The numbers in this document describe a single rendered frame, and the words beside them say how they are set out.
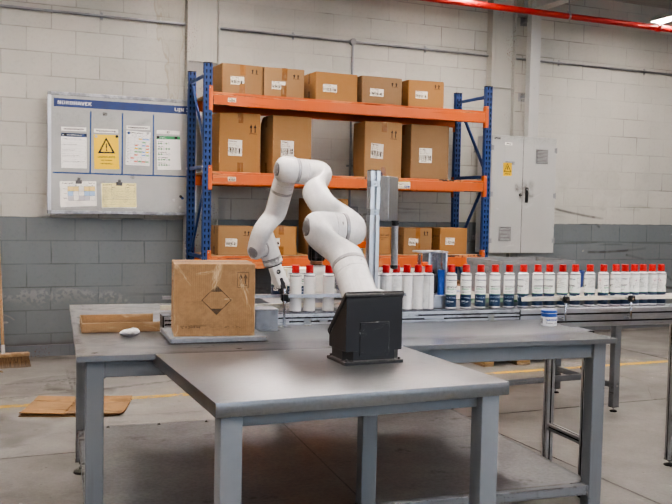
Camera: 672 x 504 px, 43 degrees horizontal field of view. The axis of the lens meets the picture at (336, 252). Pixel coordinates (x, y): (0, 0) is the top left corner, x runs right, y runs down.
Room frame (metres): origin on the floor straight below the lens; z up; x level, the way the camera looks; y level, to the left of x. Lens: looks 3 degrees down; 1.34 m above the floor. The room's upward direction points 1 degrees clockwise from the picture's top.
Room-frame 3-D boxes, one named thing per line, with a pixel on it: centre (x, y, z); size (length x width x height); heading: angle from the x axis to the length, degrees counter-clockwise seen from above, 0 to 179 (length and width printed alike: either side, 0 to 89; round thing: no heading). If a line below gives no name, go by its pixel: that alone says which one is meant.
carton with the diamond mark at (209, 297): (3.30, 0.47, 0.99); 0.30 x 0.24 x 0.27; 103
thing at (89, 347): (3.86, 0.08, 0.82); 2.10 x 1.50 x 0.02; 108
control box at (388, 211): (3.75, -0.20, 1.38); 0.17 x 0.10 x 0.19; 163
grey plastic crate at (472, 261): (5.71, -1.22, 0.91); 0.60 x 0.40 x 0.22; 117
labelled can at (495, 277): (4.02, -0.75, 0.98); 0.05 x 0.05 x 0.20
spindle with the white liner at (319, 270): (4.04, 0.09, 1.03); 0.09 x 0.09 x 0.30
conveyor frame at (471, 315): (3.80, -0.07, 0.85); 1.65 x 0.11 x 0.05; 108
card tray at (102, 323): (3.49, 0.88, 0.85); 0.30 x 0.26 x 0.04; 108
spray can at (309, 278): (3.75, 0.11, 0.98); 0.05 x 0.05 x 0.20
